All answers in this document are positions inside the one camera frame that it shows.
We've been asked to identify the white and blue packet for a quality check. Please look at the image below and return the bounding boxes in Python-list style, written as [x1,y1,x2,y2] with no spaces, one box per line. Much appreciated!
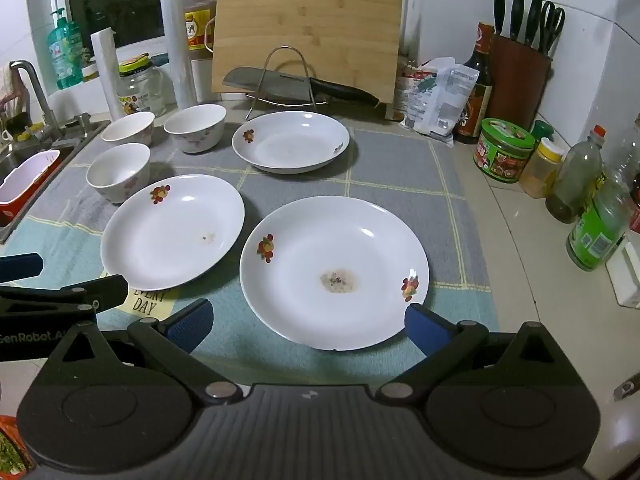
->
[406,65,481,142]

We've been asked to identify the black-handled cleaver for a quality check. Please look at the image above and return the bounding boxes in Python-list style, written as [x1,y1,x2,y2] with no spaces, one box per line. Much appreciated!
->
[222,66,381,108]

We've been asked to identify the metal faucet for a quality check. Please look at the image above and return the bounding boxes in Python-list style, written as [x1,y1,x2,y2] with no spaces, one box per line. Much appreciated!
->
[10,60,63,138]

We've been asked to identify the red and white packet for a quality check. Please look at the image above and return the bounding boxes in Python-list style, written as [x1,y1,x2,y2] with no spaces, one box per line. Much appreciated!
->
[397,57,451,122]

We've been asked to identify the glass jar with green lid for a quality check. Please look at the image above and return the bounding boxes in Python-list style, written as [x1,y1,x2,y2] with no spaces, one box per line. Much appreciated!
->
[116,55,167,117]

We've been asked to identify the floral patterned cloth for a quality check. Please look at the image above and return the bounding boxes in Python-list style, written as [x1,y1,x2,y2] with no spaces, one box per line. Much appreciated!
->
[0,415,36,476]

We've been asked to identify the green dish soap bottle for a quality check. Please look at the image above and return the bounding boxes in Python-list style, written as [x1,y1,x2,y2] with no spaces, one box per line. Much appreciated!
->
[47,7,85,91]

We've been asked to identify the bamboo cutting board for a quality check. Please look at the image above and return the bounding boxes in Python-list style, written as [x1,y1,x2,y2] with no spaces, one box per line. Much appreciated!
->
[211,0,405,106]

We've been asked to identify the green-label plastic bottle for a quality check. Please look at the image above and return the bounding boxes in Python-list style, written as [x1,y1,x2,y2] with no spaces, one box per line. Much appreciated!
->
[566,165,633,272]

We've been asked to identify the large stained white plate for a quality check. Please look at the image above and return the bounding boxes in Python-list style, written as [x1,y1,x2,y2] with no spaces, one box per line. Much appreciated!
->
[240,196,430,352]

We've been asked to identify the small white floral bowl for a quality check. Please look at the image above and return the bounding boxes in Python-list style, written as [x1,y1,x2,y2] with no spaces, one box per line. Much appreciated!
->
[101,111,156,148]
[86,143,152,204]

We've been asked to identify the short plastic wrap roll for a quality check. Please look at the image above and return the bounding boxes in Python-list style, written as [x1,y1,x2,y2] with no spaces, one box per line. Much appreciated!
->
[90,29,123,118]

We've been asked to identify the green round tin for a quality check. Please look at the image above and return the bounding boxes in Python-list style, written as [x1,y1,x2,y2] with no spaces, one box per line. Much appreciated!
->
[474,118,536,181]

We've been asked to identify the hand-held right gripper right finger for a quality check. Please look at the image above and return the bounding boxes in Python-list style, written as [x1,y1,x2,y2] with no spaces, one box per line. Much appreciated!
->
[375,302,588,406]

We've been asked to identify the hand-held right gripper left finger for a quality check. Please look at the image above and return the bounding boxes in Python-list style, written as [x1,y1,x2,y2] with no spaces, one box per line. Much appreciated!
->
[47,299,246,406]

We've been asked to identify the pink dish cloth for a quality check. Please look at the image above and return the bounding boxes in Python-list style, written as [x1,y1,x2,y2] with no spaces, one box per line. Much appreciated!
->
[0,65,28,107]

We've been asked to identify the clear plastic bottle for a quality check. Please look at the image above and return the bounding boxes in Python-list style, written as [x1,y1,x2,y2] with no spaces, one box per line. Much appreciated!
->
[614,115,640,188]

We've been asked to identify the dark window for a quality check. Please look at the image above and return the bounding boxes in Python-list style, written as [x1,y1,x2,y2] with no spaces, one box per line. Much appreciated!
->
[64,0,179,50]

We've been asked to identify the grey checked dish mat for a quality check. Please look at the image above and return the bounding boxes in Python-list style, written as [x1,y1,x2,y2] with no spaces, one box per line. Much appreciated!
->
[0,120,498,386]

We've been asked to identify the red and white basket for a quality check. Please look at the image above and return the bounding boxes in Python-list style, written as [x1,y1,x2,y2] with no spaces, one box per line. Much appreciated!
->
[0,149,61,226]

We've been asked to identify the tall plastic wrap roll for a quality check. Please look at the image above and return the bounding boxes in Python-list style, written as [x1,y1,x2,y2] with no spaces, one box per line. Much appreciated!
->
[160,0,198,106]

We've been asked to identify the large white floral bowl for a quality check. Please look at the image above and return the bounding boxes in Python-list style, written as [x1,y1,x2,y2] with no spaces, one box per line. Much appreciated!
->
[163,104,227,155]

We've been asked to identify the yellow-lid spice jar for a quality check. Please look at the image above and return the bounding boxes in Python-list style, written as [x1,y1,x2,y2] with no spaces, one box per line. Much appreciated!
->
[519,137,564,199]

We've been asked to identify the dark soy sauce bottle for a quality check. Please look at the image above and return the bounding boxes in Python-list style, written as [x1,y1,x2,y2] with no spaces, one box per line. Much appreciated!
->
[452,22,496,145]

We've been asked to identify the red-capped clear bottle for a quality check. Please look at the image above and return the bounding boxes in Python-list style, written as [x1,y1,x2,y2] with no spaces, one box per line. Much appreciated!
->
[545,125,607,224]

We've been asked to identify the white box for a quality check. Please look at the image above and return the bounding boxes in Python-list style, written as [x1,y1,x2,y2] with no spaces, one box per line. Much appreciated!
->
[605,240,640,309]

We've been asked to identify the white fruit-print plate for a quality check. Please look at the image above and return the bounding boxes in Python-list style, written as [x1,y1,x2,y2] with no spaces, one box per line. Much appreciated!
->
[231,111,351,175]
[100,174,246,292]

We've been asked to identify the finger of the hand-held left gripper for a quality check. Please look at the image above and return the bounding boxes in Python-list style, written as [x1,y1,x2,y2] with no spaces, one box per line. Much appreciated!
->
[0,253,44,283]
[0,274,129,317]

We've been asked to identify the yellow-capped cooking oil bottle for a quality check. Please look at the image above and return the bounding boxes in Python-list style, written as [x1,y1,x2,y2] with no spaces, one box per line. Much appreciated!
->
[182,0,219,52]

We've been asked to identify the black kitchen scissors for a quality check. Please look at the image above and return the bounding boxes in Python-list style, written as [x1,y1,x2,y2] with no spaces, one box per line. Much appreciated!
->
[539,1,566,59]

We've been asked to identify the metal wire rack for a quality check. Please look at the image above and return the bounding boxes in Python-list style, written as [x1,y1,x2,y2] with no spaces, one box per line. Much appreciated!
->
[244,46,326,121]

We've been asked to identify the brown knife block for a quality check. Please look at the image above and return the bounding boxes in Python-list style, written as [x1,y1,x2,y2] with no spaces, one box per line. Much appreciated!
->
[487,35,553,131]

